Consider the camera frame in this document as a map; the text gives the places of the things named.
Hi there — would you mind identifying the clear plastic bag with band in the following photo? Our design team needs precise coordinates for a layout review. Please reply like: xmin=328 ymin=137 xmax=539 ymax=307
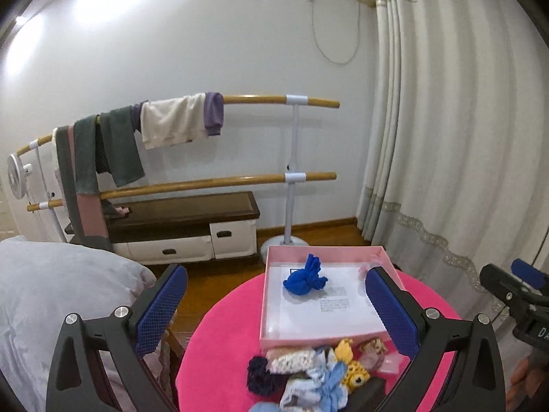
xmin=378 ymin=352 xmax=409 ymax=375

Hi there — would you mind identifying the black fabric pouch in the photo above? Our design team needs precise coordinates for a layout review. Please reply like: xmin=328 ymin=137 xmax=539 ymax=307
xmin=342 ymin=377 xmax=386 ymax=412

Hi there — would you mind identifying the yellow crochet fish toy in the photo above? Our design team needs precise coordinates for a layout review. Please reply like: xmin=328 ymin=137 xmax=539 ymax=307
xmin=334 ymin=339 xmax=370 ymax=393

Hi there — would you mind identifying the white blue patterned cloth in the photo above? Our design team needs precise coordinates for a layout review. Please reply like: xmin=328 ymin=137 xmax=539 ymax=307
xmin=279 ymin=347 xmax=349 ymax=412

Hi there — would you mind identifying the navy crochet scrunchie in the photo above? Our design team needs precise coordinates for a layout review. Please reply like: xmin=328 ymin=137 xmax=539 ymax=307
xmin=247 ymin=355 xmax=286 ymax=397

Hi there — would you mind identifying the light blue fabric item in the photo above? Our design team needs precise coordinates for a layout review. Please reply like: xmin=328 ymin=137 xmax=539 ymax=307
xmin=249 ymin=402 xmax=281 ymax=412

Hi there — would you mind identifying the person's right hand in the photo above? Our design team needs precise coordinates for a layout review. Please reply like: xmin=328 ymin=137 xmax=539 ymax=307
xmin=505 ymin=356 xmax=548 ymax=411

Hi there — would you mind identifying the beige satin scrunchie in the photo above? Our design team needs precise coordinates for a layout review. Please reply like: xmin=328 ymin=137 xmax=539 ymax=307
xmin=359 ymin=337 xmax=388 ymax=371

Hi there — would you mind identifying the grey cushion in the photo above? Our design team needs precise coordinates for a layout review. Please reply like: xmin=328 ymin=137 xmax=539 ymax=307
xmin=1 ymin=236 xmax=156 ymax=411

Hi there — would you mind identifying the white curtain with lace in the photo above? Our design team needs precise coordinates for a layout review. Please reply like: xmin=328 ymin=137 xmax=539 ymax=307
xmin=357 ymin=0 xmax=548 ymax=337

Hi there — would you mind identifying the printed white paper sheet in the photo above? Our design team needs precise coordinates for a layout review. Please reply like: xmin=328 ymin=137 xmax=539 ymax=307
xmin=277 ymin=265 xmax=384 ymax=339

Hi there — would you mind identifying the pink lilac organza scrunchie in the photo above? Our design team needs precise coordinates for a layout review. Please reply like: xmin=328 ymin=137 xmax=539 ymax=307
xmin=358 ymin=259 xmax=383 ymax=279

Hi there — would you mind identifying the grey pink hanging cloth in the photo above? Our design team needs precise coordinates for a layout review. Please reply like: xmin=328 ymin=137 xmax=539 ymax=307
xmin=54 ymin=126 xmax=114 ymax=252

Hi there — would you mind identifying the dark wood white bench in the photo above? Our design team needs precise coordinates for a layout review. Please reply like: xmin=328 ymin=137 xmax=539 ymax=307
xmin=64 ymin=191 xmax=262 ymax=266

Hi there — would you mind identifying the pink cardboard box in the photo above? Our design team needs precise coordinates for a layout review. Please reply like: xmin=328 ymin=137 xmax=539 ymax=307
xmin=259 ymin=245 xmax=405 ymax=351

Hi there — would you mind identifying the lower wooden ballet bar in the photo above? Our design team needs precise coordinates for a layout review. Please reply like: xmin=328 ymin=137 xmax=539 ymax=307
xmin=26 ymin=171 xmax=338 ymax=213

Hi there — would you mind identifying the wooden ballet bar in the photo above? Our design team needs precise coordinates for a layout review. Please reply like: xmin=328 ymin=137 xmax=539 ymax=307
xmin=16 ymin=95 xmax=341 ymax=156
xmin=26 ymin=171 xmax=338 ymax=213

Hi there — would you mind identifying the blue fabric scrunchie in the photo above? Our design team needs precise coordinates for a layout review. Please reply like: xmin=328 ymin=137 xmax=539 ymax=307
xmin=283 ymin=254 xmax=328 ymax=297

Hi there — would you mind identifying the small white fan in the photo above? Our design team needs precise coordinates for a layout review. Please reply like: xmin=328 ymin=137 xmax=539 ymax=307
xmin=8 ymin=153 xmax=33 ymax=200

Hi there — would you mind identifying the dark green towel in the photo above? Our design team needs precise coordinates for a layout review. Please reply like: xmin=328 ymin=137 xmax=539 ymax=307
xmin=73 ymin=103 xmax=145 ymax=195

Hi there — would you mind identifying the white barre stand left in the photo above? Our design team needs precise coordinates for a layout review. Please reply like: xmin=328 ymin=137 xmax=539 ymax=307
xmin=29 ymin=139 xmax=67 ymax=243

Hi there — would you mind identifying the white barre stand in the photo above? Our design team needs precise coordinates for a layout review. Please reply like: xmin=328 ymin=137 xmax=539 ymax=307
xmin=29 ymin=139 xmax=67 ymax=243
xmin=260 ymin=95 xmax=309 ymax=262

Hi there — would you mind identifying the white barre stand right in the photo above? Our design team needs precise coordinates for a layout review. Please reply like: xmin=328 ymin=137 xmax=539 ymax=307
xmin=260 ymin=95 xmax=309 ymax=262

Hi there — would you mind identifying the cream garment on bar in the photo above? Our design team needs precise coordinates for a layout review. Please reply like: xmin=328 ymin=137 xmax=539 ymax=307
xmin=140 ymin=93 xmax=208 ymax=150

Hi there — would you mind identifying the upper wooden ballet bar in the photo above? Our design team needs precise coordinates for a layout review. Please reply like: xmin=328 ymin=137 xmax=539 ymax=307
xmin=16 ymin=95 xmax=341 ymax=156

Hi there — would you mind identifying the purple garment on bar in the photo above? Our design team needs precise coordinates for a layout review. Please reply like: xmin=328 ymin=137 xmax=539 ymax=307
xmin=204 ymin=92 xmax=224 ymax=137

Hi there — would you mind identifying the white power cable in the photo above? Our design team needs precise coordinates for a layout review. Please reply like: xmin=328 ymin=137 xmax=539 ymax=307
xmin=306 ymin=0 xmax=362 ymax=67

